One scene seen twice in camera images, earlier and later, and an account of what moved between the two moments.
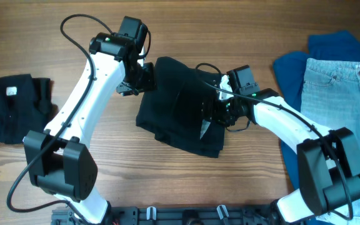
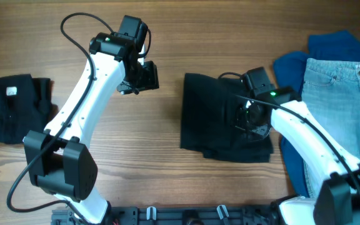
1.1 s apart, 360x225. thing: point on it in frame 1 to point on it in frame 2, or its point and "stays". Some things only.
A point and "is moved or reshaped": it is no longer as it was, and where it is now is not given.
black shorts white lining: (182, 109) is moved or reshaped
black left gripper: (149, 85) stays
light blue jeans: (342, 94) stays
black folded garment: (14, 106) stays
